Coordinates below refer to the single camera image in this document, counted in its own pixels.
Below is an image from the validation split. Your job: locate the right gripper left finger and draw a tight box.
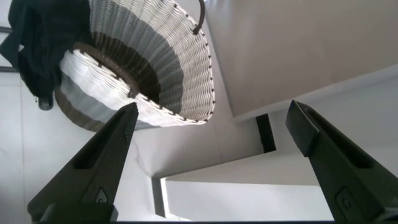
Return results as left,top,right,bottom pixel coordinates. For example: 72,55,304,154
27,101,140,222

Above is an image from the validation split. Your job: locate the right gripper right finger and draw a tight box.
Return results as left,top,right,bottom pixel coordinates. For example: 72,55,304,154
285,99,398,222

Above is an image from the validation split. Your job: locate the black garment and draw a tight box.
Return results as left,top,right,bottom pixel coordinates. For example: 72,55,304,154
0,0,93,101

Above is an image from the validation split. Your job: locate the white laundry basket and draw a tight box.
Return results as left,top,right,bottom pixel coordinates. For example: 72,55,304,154
54,0,216,133

